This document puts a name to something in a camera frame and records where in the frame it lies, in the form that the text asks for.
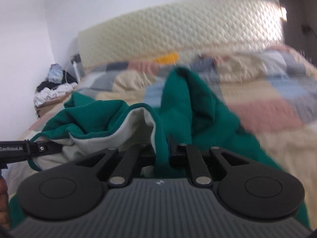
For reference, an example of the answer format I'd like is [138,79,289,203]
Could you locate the pile of clothes on nightstand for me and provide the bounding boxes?
[33,63,78,107]

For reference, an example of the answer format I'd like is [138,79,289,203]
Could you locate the person's left hand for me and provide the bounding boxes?
[0,177,11,230]

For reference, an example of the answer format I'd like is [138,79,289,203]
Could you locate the wooden nightstand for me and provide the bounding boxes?
[34,95,70,119]

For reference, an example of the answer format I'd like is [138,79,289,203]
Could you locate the white bottle on nightstand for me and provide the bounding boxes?
[72,61,81,83]

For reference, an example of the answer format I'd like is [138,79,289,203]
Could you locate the patchwork quilt bedspread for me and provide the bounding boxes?
[7,46,316,228]

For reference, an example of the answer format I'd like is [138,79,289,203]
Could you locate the cream quilted headboard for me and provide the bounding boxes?
[77,0,284,71]

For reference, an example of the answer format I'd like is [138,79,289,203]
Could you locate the black wall cable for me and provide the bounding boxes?
[301,23,317,65]

